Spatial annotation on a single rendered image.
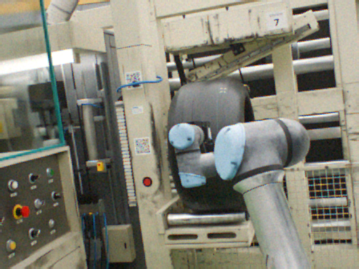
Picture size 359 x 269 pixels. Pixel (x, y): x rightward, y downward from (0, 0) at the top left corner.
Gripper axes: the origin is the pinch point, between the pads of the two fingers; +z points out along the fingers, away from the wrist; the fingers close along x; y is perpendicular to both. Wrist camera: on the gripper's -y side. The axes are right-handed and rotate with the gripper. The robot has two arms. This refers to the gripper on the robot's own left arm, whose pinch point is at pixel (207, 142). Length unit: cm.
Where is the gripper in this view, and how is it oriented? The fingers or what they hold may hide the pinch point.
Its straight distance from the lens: 165.2
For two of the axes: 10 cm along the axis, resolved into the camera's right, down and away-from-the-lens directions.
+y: -0.9, -9.9, 0.4
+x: -9.5, 1.0, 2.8
